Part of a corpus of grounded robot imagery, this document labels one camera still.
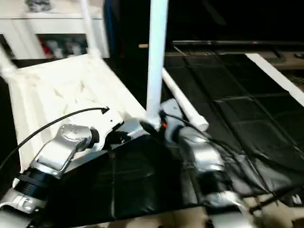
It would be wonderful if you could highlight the white flat strip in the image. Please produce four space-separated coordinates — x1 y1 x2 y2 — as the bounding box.
245 53 304 107

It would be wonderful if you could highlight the white plastic table leg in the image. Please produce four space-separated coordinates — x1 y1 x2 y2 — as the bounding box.
78 0 103 58
145 0 170 130
0 47 18 82
161 68 209 132

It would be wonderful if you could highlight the grey crumpled object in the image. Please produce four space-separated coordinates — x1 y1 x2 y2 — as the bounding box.
26 0 51 12

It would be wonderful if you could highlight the dark long rail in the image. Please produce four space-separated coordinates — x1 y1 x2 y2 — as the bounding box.
172 40 304 49

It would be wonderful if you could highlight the black work mat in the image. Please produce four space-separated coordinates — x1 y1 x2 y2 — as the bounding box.
0 50 304 224

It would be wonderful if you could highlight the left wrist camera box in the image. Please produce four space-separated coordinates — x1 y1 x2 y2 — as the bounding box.
95 112 126 149

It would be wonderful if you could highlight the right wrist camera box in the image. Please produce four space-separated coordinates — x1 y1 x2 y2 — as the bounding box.
159 100 182 125

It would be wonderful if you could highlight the white glass-door cabinet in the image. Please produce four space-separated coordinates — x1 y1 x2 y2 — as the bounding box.
0 0 111 61

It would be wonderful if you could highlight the white plastic table top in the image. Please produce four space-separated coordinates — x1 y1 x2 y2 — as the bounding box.
7 53 158 190

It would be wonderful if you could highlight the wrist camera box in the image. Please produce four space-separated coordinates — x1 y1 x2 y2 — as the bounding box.
159 100 182 125
95 112 126 149

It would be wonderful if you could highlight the red bottle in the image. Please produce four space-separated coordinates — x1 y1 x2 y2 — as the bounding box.
41 40 53 58

